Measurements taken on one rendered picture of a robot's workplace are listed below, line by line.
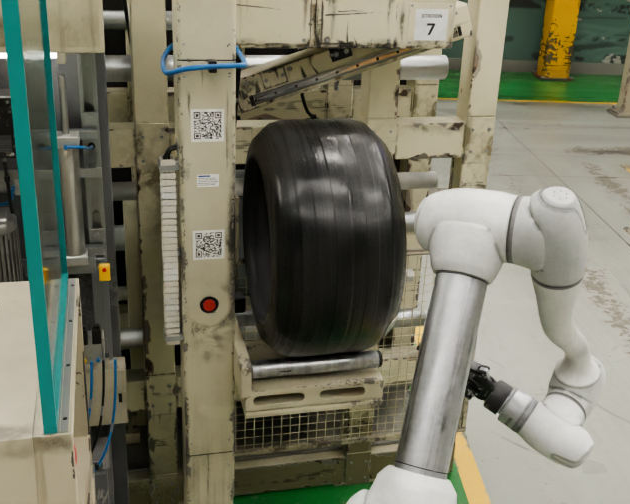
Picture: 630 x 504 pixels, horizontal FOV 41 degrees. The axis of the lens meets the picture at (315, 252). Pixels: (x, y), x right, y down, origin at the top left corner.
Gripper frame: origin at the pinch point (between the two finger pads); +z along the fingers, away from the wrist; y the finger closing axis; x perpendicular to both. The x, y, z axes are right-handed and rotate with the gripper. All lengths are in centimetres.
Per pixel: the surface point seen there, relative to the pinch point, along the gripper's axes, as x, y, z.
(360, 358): -3.1, 16.1, 15.0
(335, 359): -7.7, 16.0, 19.7
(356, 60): 54, -18, 63
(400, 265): 3.4, -16.4, 15.9
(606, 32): 906, 468, 128
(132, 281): 2, 68, 100
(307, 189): -2.8, -28.5, 40.3
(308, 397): -17.8, 21.9, 19.7
